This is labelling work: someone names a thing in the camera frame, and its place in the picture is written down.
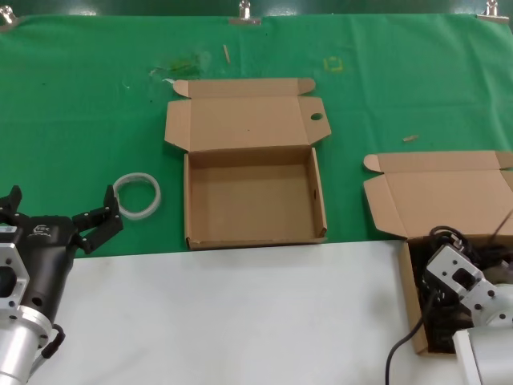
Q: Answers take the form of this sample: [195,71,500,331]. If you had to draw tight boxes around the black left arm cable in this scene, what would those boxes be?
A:
[30,322,66,378]

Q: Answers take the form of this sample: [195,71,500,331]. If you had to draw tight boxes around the cardboard box with round hole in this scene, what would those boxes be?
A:
[163,77,333,251]

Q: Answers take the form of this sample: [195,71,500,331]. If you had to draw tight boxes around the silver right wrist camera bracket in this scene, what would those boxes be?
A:
[423,244,487,308]

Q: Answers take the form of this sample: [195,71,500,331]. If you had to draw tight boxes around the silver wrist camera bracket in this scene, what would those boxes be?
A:
[0,224,32,320]
[423,244,487,308]

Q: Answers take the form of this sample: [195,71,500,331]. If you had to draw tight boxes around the open cardboard box plain flaps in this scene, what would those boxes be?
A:
[362,150,513,356]

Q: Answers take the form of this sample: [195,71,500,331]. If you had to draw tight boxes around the green table cloth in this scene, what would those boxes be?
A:
[0,14,513,260]

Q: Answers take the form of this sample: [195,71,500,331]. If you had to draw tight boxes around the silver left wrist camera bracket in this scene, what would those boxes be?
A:
[0,224,32,320]

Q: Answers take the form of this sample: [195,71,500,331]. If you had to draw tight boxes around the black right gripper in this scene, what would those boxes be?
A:
[418,275,446,310]

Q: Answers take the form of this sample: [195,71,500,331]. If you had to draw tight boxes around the pile of black cables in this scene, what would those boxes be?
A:
[410,236,513,354]

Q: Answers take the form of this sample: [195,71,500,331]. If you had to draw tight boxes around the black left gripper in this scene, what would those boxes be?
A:
[0,184,124,322]

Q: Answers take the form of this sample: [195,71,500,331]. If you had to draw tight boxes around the clear tape roll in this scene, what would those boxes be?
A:
[111,171,162,221]

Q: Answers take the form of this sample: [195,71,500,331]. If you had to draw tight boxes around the silver binder clip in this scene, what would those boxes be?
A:
[0,7,19,33]
[228,0,262,26]
[475,0,510,23]

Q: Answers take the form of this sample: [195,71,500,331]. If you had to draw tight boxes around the right arm cable grey plug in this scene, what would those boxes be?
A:
[429,225,476,257]

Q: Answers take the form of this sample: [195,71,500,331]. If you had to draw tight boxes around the clear plastic wrapper scrap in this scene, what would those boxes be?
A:
[150,51,212,79]

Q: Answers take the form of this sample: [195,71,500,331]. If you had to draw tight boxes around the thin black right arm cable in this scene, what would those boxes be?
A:
[385,288,438,385]

